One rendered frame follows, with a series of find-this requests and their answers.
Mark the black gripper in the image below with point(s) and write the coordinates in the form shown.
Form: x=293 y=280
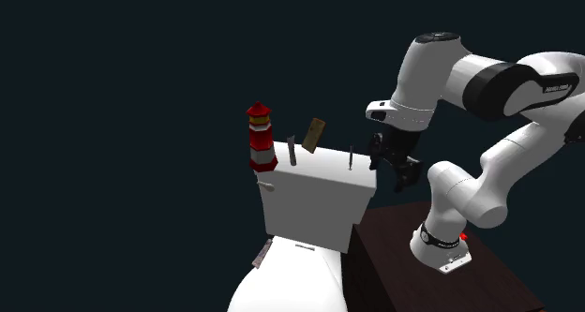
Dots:
x=398 y=143

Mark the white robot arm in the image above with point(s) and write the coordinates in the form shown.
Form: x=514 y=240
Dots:
x=475 y=183

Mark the thin grey pen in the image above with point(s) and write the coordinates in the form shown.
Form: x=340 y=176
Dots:
x=350 y=158

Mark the brown flat rectangular phone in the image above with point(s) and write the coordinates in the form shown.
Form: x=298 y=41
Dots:
x=313 y=135

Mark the white toilet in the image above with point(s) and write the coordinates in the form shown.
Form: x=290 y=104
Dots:
x=315 y=201

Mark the grey upright tool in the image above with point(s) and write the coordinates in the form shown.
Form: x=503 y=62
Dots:
x=291 y=151

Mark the dark brown robot stand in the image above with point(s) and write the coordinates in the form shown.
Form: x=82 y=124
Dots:
x=425 y=274

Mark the red white lighthouse figure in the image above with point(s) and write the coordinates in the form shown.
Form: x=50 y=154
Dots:
x=262 y=139

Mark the grey flat strip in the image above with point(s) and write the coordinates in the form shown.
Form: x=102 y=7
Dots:
x=262 y=253

